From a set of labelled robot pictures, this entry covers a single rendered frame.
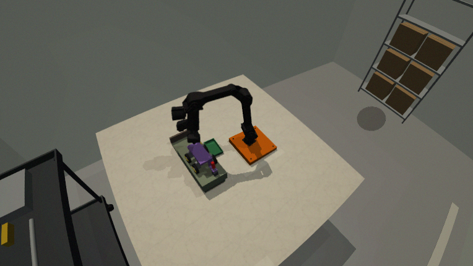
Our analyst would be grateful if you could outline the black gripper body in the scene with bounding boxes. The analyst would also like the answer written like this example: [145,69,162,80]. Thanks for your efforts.
[187,118,201,143]

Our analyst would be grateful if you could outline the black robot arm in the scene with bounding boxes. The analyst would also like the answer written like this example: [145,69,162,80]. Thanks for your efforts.
[171,84,258,146]

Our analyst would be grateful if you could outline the purple wheeled trolley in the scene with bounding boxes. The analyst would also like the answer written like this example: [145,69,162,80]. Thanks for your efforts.
[184,143,217,174]

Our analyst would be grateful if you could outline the grey-green ramp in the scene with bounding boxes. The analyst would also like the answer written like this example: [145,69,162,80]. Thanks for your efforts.
[169,130,227,193]

